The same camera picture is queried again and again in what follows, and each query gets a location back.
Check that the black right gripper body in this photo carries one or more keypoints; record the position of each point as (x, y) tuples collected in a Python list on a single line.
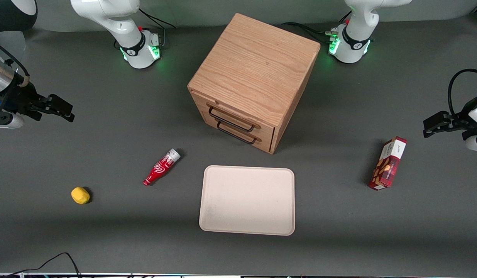
[(19, 97)]

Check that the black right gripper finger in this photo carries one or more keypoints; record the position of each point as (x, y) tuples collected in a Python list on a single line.
[(34, 111), (61, 106)]

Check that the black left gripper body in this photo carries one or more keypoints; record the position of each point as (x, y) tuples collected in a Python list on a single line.
[(464, 113)]

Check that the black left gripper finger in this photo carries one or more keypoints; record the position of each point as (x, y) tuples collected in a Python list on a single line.
[(437, 122), (459, 121)]

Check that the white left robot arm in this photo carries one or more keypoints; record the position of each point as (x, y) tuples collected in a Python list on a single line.
[(354, 38)]

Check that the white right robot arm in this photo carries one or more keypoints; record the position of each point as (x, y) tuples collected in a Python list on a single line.
[(122, 23)]

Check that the wooden drawer front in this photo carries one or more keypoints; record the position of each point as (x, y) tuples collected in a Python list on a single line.
[(202, 101), (266, 145)]

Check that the wooden drawer cabinet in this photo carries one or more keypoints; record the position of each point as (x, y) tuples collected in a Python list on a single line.
[(254, 65)]

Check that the red plaid cookie box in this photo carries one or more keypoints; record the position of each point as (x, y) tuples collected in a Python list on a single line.
[(389, 164)]

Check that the yellow lemon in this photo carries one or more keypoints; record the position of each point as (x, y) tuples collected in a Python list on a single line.
[(80, 195)]

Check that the beige plastic tray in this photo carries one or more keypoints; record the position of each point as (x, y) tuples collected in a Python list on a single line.
[(247, 200)]

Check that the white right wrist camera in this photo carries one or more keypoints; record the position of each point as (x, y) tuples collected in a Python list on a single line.
[(9, 121)]

